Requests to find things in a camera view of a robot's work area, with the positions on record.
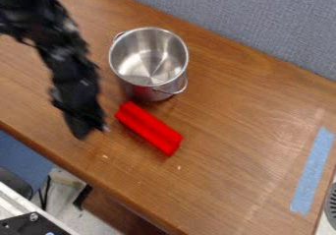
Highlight silver metal pot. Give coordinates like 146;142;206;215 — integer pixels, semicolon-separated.
109;27;190;101

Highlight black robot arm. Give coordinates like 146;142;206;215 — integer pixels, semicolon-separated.
0;0;107;140

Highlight red rectangular block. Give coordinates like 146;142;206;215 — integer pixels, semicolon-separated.
115;101;185;156

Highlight black chair base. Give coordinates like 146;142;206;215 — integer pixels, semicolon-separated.
0;167;34;200

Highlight black device with cable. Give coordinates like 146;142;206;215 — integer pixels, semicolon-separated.
0;212;71;235

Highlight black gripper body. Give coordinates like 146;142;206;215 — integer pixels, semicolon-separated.
38;45;105;119

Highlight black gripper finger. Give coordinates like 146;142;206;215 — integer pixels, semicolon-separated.
83;98;110;132
63;112;94;140

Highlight blue tape strip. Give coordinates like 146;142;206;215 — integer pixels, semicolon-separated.
291;127;336;215

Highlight grey round vent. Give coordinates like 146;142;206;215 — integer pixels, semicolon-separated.
325;182;336;231

